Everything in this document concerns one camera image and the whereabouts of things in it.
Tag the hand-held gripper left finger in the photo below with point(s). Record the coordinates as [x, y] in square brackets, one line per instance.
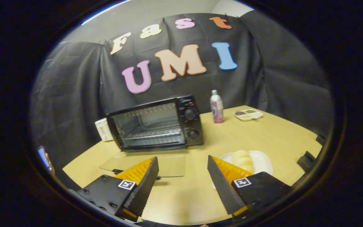
[143, 186]

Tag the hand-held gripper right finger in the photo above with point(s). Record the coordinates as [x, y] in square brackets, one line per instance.
[221, 186]

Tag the yellow bread roll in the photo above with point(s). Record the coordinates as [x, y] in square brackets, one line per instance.
[243, 159]

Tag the black toaster oven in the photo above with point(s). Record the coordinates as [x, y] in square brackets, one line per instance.
[191, 126]

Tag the white pop-up toaster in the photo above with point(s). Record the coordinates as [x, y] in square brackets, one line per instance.
[101, 129]

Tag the white square plate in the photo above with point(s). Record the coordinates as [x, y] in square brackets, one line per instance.
[262, 160]

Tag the pink spray can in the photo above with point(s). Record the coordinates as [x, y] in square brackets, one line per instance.
[216, 110]

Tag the white divided sauce dish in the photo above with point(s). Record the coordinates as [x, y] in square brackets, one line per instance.
[257, 115]

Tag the black chair back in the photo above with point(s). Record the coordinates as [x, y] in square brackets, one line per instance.
[306, 161]
[320, 139]

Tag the smartphone with lit screen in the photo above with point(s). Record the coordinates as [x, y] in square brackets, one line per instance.
[43, 157]

